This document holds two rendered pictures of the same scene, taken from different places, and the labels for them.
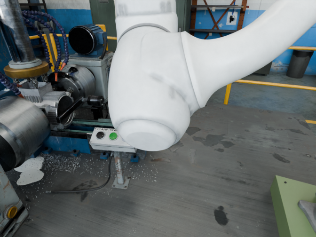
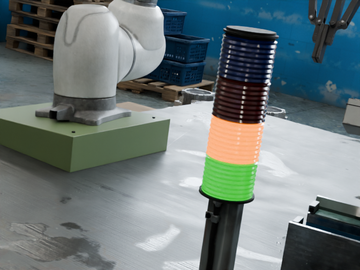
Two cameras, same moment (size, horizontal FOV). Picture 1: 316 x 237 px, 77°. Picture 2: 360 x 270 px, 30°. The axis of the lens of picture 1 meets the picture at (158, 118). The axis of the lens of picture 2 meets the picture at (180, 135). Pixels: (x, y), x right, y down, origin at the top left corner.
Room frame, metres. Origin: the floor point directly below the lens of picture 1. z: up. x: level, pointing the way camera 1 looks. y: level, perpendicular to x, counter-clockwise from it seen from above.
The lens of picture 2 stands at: (1.86, 0.16, 1.28)
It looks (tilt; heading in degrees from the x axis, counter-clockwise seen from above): 14 degrees down; 198
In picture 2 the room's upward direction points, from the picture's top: 7 degrees clockwise
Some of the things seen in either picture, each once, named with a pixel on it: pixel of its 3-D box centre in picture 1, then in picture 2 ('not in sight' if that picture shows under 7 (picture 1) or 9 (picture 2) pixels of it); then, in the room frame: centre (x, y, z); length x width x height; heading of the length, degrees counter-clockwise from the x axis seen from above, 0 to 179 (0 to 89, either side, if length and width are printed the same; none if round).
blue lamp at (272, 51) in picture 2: not in sight; (247, 57); (1.15, 0.00, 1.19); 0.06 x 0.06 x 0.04
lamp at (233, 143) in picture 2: not in sight; (234, 137); (1.15, 0.00, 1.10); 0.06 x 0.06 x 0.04
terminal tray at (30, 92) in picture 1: (35, 91); not in sight; (0.92, 0.61, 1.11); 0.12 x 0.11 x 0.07; 83
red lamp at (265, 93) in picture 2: not in sight; (240, 98); (1.15, 0.00, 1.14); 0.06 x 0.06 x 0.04
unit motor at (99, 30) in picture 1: (97, 54); not in sight; (1.54, 0.46, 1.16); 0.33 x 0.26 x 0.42; 173
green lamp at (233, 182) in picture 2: not in sight; (229, 175); (1.15, 0.00, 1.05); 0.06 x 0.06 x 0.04
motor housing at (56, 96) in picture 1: (48, 109); not in sight; (0.92, 0.57, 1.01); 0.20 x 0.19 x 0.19; 83
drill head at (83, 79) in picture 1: (74, 85); not in sight; (1.20, 0.54, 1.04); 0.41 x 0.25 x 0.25; 173
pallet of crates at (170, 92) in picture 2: not in sight; (147, 47); (-4.46, -2.29, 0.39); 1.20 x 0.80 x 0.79; 80
